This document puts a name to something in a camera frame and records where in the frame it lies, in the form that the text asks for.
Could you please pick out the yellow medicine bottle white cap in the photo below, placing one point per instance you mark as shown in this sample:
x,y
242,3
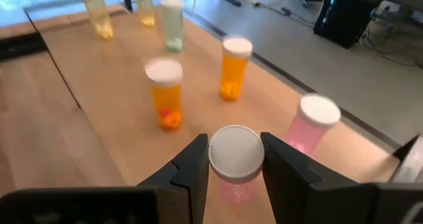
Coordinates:
x,y
97,16
145,9

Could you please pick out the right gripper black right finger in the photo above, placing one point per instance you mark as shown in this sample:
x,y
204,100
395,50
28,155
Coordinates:
x,y
304,194

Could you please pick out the wooden shelf black metal frame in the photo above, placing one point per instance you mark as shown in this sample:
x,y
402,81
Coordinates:
x,y
115,85

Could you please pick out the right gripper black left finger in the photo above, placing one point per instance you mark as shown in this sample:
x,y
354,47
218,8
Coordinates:
x,y
181,191

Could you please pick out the pink medicine bottle white cap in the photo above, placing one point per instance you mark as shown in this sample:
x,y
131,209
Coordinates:
x,y
236,154
317,111

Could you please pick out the orange medicine bottle white cap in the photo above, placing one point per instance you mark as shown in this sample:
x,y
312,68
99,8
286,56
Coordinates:
x,y
233,72
165,98

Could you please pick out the black computer tower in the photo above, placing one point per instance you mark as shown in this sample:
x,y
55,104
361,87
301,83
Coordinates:
x,y
343,19

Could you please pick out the teal medicine bottle white cap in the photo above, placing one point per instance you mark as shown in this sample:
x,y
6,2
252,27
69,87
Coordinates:
x,y
172,22

